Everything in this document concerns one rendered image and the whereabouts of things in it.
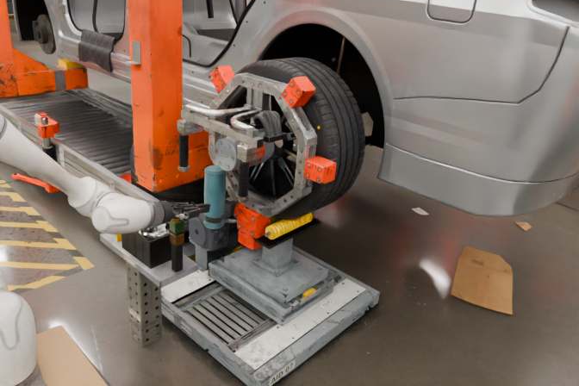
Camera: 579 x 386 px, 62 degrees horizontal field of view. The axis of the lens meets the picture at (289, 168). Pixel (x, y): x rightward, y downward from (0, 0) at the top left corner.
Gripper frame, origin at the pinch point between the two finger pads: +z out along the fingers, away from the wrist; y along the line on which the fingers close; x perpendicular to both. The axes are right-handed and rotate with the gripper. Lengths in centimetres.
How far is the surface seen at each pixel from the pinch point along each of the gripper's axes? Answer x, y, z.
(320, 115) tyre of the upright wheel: -42, -22, 27
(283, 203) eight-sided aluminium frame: -5.0, -14.7, 28.9
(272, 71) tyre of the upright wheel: -53, 3, 26
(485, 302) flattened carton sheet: 34, -79, 138
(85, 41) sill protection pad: -44, 210, 77
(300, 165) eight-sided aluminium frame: -22.2, -21.0, 23.7
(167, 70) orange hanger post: -43, 50, 16
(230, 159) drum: -17.6, 1.9, 11.7
